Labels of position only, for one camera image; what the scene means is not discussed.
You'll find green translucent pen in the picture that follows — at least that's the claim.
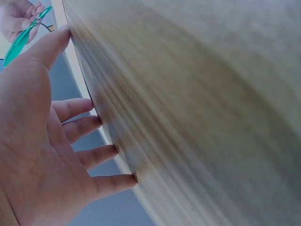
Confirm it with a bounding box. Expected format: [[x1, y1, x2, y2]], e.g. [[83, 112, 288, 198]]
[[3, 5, 53, 68]]

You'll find person's right hand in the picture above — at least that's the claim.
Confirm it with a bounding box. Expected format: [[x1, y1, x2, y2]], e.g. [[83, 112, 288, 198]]
[[0, 0, 46, 44]]

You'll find person's left hand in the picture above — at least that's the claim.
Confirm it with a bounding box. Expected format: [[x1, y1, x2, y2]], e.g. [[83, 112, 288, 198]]
[[0, 25, 138, 226]]

